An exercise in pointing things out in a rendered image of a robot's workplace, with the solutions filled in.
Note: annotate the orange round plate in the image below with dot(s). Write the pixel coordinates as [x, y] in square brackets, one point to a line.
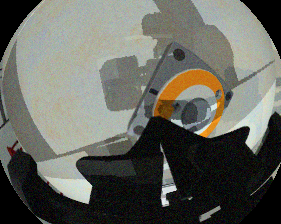
[185, 86]

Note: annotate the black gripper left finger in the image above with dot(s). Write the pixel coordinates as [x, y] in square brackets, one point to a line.
[142, 164]

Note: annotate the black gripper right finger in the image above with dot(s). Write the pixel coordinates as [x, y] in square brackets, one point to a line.
[188, 154]

